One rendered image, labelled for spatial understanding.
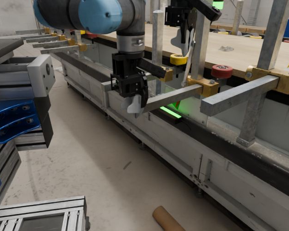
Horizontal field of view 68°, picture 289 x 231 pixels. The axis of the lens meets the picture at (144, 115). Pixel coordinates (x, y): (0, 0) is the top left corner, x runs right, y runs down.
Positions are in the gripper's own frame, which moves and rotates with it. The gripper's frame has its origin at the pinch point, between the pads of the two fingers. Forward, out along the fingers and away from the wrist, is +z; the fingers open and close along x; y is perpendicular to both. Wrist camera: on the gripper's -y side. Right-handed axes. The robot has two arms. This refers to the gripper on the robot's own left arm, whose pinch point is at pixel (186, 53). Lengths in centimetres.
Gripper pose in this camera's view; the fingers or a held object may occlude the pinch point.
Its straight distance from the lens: 77.0
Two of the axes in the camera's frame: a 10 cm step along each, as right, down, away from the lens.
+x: -5.5, 3.9, -7.4
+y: -8.4, -2.7, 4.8
